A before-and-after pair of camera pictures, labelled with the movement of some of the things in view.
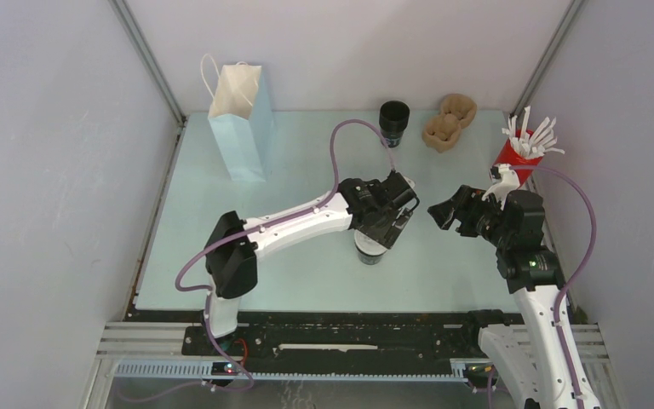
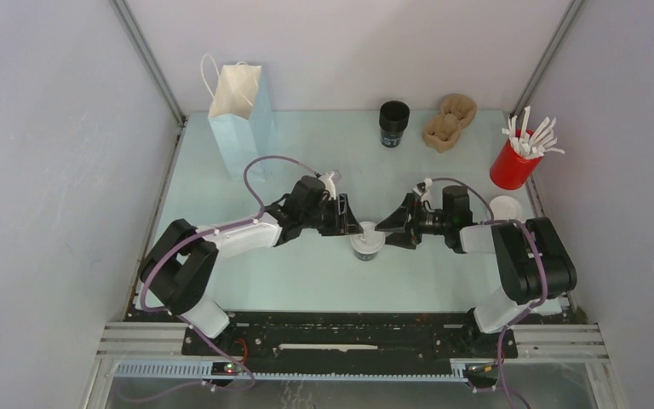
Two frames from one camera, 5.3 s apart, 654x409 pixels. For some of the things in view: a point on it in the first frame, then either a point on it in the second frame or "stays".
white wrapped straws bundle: (534, 145) stays
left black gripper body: (383, 232) -> (329, 217)
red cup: (524, 168) stays
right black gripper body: (481, 216) -> (429, 222)
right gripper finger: (444, 218) -> (401, 239)
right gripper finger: (445, 212) -> (394, 222)
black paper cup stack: (392, 121) stays
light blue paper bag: (242, 116) stays
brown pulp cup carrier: (442, 131) stays
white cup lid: (368, 244) stays
